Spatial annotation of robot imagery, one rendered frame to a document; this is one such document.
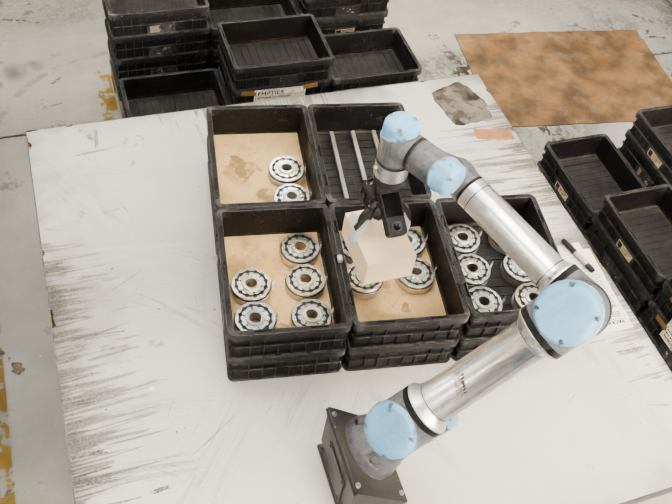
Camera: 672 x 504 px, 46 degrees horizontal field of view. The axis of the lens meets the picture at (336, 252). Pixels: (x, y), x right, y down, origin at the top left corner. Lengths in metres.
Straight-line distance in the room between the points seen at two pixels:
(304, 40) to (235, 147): 1.09
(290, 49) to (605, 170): 1.41
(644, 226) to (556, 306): 1.77
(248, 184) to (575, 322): 1.15
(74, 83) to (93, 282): 1.83
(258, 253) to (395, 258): 0.48
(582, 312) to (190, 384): 1.03
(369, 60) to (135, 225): 1.54
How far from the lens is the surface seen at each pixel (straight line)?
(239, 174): 2.32
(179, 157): 2.55
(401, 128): 1.60
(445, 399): 1.57
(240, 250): 2.13
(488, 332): 2.09
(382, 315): 2.05
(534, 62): 4.43
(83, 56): 4.09
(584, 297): 1.46
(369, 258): 1.78
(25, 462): 2.80
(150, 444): 1.99
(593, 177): 3.47
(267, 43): 3.36
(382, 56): 3.56
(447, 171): 1.57
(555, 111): 4.16
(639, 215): 3.24
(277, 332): 1.87
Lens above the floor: 2.50
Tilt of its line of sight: 51 degrees down
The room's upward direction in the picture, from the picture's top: 11 degrees clockwise
